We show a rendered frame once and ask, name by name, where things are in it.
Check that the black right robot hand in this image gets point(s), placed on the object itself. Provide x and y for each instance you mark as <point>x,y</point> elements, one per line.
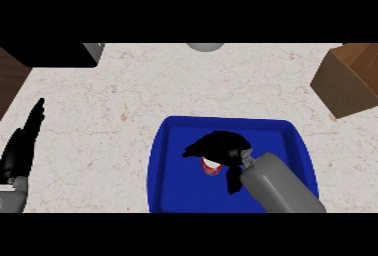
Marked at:
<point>222,145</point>

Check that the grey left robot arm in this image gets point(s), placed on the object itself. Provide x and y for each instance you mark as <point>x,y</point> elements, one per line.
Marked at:
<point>13,196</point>

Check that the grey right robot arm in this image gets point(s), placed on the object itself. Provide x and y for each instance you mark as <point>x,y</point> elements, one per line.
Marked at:
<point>281,186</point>

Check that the blue tray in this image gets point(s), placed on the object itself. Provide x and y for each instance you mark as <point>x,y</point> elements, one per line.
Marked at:
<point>197,190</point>

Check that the brown cardboard box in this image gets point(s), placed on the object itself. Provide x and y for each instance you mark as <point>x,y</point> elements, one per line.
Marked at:
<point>348,83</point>

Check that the grey round object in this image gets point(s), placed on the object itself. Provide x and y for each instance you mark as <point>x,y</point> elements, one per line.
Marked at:
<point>206,46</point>

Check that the black appliance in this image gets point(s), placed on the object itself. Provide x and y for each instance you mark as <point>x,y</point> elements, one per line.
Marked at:
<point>50,55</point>

